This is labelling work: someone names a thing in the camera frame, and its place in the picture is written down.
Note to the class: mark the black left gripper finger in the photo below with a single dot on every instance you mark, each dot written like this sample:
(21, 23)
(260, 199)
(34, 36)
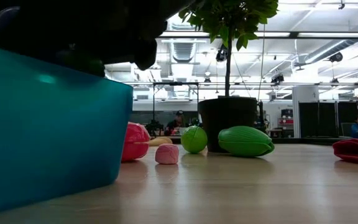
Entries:
(146, 57)

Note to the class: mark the pink toy dragon fruit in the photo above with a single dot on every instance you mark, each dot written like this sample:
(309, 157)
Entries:
(135, 140)

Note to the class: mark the round green toy fruit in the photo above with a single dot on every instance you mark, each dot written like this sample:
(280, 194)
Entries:
(194, 140)

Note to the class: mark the small pink toy ball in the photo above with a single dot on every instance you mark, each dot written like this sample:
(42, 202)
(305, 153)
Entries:
(166, 154)

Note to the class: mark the green toy corn husk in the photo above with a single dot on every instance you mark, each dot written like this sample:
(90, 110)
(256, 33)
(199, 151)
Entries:
(244, 141)

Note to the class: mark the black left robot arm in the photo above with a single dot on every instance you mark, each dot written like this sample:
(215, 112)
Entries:
(6, 28)

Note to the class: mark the black background robot arm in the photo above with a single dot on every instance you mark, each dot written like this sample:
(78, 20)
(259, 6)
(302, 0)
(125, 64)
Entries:
(154, 127)

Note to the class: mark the small green leafy tree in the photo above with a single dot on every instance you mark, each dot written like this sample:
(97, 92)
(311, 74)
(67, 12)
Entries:
(228, 18)

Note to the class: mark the black plant pot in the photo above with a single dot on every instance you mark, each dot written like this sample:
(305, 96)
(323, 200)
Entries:
(228, 115)

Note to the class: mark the teal plastic container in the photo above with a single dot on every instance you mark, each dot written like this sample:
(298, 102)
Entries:
(48, 130)

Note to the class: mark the shelf with red bins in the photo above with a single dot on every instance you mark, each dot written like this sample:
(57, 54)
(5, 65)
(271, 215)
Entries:
(287, 121)

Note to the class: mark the white pillar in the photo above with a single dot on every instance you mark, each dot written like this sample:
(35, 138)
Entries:
(304, 93)

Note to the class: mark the black partition panels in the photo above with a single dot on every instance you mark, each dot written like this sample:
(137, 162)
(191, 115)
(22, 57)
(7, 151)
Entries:
(328, 119)

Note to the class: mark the red folded cloth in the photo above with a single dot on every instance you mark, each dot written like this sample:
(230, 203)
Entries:
(357, 151)

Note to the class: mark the black hanging ceiling camera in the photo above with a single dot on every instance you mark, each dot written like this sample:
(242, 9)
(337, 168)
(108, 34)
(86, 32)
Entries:
(336, 57)
(221, 55)
(277, 78)

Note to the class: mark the black overhead frame rail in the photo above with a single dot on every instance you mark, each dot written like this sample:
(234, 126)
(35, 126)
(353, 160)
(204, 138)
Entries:
(291, 34)

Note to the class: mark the black table edge rail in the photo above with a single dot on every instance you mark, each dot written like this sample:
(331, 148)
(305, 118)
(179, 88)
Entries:
(306, 141)

